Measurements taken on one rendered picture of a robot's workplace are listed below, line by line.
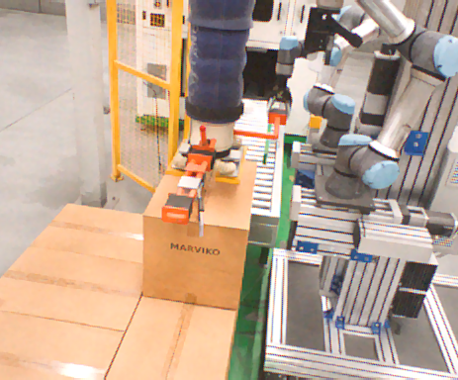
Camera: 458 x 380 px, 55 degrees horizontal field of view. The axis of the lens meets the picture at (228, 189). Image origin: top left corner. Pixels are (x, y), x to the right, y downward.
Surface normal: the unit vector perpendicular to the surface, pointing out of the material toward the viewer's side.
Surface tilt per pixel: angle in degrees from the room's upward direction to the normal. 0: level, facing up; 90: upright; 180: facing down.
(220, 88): 76
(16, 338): 0
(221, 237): 90
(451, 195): 90
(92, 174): 90
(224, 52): 110
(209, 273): 90
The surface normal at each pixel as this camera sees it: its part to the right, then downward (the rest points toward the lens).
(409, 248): -0.14, 0.47
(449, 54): 0.36, 0.36
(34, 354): 0.09, -0.87
